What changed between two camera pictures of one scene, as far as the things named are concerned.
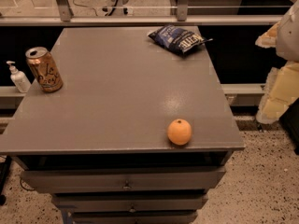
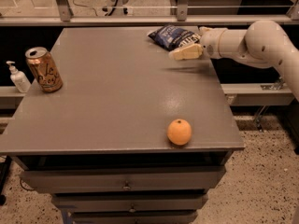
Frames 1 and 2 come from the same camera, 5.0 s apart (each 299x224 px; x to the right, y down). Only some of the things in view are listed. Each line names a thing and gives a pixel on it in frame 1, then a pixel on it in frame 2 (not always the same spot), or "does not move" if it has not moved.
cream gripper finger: [281, 91] → [189, 51]
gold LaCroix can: [44, 70] does not move
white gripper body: [289, 36] → [210, 43]
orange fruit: [179, 132] does not move
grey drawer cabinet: [99, 144] does not move
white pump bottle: [21, 80] does not move
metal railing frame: [66, 16] does not move
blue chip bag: [177, 40] does not move
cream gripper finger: [269, 39] → [205, 30]
